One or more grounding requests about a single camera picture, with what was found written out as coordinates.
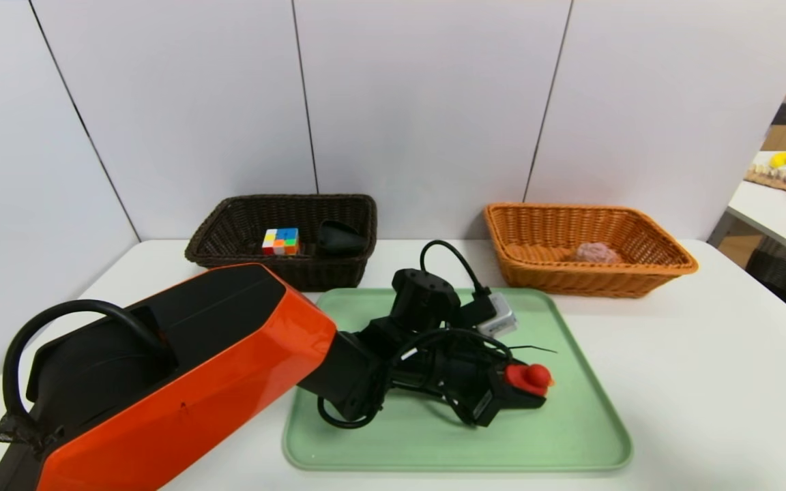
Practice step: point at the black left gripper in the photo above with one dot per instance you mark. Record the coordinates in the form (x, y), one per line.
(488, 404)

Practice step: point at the red rubber duck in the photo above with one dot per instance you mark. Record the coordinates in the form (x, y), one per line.
(528, 378)

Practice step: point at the pinkish bread bun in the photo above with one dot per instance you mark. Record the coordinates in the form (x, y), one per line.
(598, 252)

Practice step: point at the black glasses case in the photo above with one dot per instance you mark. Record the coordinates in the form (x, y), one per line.
(342, 240)

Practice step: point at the multicoloured puzzle cube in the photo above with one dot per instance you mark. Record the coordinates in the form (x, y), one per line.
(280, 242)

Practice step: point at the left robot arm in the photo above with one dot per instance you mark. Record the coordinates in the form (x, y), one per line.
(181, 382)

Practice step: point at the orange wicker basket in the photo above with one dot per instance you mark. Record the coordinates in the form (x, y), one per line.
(638, 279)

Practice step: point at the dark brown wicker basket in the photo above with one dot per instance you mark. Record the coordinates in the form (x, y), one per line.
(229, 239)

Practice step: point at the light green plastic tray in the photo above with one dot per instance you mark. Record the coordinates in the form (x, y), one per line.
(570, 436)

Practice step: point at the white side table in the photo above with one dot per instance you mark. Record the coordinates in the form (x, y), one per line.
(775, 218)

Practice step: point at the brown wooden tray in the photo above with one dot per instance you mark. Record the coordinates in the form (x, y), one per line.
(772, 179)

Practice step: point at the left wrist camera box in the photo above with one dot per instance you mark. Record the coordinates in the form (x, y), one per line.
(499, 324)

